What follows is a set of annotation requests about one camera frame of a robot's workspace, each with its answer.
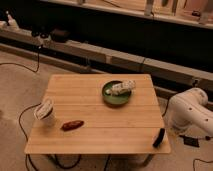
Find white eraser block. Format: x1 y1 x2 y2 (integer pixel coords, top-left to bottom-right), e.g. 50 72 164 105
105 80 136 96

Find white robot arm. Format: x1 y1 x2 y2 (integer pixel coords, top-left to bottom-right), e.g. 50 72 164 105
168 88 213 136

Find green round plate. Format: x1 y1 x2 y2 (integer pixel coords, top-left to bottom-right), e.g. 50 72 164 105
102 80 132 107

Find wooden table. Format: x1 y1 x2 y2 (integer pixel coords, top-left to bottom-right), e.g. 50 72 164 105
25 74 171 154

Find brown sausage-shaped object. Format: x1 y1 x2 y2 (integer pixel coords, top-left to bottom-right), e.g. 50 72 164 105
61 120 84 131

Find black objects on ledge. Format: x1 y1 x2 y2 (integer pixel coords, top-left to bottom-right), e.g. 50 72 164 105
31 29 70 43

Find white tipped cup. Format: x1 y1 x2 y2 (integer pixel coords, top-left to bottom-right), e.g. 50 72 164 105
34 99 55 126

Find black marker pen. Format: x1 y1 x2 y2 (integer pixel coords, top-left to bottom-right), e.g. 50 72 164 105
152 128 165 148

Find black power adapter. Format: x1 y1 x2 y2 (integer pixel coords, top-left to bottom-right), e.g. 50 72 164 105
183 137 199 147

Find black floor cable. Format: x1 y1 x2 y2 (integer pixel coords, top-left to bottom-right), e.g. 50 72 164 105
18 103 83 171

